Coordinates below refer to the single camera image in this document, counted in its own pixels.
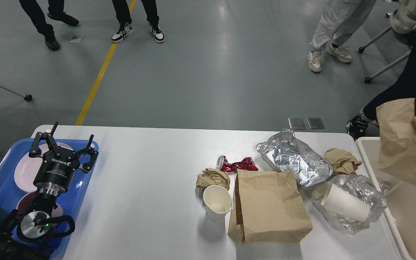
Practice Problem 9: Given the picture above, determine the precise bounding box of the crumpled brown paper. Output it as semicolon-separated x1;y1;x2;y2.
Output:
325;148;363;176

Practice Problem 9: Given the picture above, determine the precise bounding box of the person in black trousers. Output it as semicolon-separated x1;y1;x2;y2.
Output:
111;0;165;44

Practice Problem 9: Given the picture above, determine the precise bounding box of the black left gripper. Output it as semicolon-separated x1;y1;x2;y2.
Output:
29;121;99;191

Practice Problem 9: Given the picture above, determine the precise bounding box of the pink plate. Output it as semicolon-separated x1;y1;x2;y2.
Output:
14;153;65;195

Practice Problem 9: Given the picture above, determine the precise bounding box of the brown paper bag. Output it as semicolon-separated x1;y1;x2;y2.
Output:
228;169;313;243
376;98;416;185

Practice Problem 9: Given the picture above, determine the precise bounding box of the person in dark trousers left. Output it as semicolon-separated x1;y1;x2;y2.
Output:
19;0;79;51

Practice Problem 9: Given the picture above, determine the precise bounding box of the white office chair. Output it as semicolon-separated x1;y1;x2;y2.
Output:
358;0;416;84

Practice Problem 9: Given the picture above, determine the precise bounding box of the metal floor plate right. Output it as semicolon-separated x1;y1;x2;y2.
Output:
306;117;325;130

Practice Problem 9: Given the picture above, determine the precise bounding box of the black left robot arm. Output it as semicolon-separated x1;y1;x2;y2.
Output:
0;123;99;260

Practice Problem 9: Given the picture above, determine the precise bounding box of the metal floor plate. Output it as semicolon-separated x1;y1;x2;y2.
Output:
306;117;325;130
288;117;307;130

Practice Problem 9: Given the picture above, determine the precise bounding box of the beige plastic bin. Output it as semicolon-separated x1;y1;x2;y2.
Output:
356;137;416;260

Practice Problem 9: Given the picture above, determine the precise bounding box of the clear plastic wrap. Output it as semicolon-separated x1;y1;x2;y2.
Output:
312;175;387;235

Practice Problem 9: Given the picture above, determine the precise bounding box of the crumpled aluminium foil tray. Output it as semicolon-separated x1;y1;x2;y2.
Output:
256;129;334;187

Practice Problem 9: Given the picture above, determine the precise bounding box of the crumpled brown paper ball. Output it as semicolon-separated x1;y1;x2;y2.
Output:
195;168;230;191

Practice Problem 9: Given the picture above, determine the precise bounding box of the metal floor plate left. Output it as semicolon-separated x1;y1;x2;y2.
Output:
288;117;307;130

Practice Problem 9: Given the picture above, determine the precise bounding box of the crushed red can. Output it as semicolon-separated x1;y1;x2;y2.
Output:
216;155;259;172

